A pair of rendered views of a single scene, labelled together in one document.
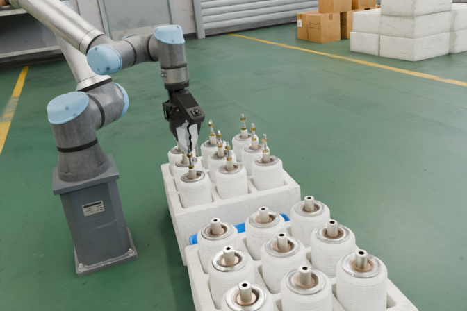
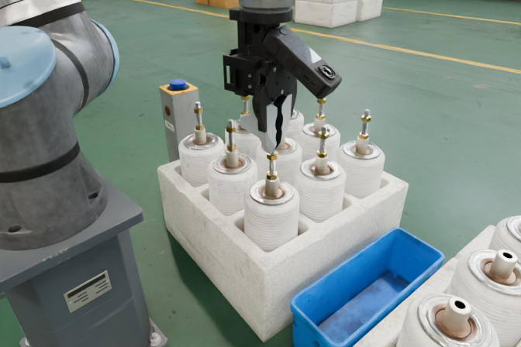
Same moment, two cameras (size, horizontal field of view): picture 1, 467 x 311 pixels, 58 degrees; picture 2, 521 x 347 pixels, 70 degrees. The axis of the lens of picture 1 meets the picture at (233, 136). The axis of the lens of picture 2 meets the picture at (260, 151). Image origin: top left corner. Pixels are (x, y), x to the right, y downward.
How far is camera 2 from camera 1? 81 cm
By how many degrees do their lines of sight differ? 24
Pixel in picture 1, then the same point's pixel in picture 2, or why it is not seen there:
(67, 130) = (12, 126)
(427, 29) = not seen: outside the picture
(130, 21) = not seen: outside the picture
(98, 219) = (98, 307)
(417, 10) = not seen: outside the picture
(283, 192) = (392, 196)
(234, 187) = (336, 199)
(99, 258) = not seen: outside the picture
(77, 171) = (47, 224)
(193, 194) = (284, 224)
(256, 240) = (509, 319)
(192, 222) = (285, 273)
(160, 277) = not seen: outside the picture
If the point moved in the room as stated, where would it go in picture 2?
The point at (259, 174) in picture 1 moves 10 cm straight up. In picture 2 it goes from (360, 173) to (367, 127)
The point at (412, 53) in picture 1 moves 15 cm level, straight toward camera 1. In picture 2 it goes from (329, 18) to (333, 22)
